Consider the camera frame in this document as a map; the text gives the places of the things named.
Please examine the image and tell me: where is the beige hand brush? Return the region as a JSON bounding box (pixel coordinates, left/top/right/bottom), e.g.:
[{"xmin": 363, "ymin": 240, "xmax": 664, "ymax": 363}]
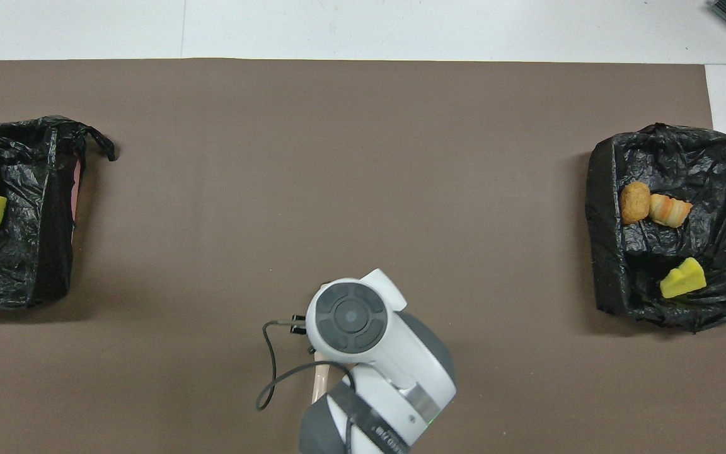
[{"xmin": 310, "ymin": 352, "xmax": 333, "ymax": 405}]

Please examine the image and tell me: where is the brown bread roll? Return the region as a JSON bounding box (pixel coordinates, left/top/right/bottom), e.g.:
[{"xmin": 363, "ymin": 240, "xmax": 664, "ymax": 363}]
[{"xmin": 619, "ymin": 182, "xmax": 651, "ymax": 225}]

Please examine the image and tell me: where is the yellow sponge chunk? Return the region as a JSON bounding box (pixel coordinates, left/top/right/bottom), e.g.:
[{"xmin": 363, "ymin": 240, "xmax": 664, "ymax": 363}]
[{"xmin": 660, "ymin": 257, "xmax": 707, "ymax": 299}]

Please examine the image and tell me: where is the striped croissant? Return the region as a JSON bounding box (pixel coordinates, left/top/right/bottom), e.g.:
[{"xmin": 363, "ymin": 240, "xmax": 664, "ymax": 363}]
[{"xmin": 648, "ymin": 194, "xmax": 694, "ymax": 228}]

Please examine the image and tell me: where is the black bag lined pink bin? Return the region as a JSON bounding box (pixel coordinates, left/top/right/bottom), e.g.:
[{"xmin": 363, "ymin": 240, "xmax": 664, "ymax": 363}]
[{"xmin": 0, "ymin": 115, "xmax": 117, "ymax": 310}]

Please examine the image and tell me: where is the brown table mat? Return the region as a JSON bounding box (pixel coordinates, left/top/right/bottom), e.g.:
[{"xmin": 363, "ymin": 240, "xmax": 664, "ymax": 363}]
[{"xmin": 0, "ymin": 59, "xmax": 726, "ymax": 454}]

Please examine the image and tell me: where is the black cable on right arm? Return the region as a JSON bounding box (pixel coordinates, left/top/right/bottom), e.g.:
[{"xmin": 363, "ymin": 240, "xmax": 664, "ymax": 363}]
[{"xmin": 255, "ymin": 320, "xmax": 356, "ymax": 454}]

